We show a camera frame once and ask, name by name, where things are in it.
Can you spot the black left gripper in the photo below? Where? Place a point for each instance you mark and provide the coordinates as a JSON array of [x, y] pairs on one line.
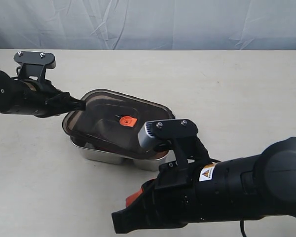
[[43, 100]]

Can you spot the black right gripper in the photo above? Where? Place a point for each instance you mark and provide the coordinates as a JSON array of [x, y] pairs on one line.
[[200, 193]]

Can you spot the dark transparent box lid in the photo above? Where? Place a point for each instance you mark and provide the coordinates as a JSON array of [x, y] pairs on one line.
[[112, 120]]

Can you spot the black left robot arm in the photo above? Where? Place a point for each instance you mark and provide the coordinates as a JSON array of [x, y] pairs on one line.
[[8, 91]]

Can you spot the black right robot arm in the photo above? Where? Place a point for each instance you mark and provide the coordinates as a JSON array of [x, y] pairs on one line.
[[242, 189]]

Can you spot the stainless steel lunch box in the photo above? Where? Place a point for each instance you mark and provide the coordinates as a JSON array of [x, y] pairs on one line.
[[88, 151]]

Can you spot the blue-grey backdrop cloth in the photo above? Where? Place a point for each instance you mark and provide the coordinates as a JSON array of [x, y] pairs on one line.
[[148, 24]]

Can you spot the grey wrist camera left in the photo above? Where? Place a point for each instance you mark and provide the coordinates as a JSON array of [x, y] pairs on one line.
[[34, 64]]

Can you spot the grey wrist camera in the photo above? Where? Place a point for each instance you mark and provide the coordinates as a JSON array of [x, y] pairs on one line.
[[34, 64], [178, 135]]

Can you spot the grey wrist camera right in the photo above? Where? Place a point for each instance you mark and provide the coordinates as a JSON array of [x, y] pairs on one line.
[[178, 135]]

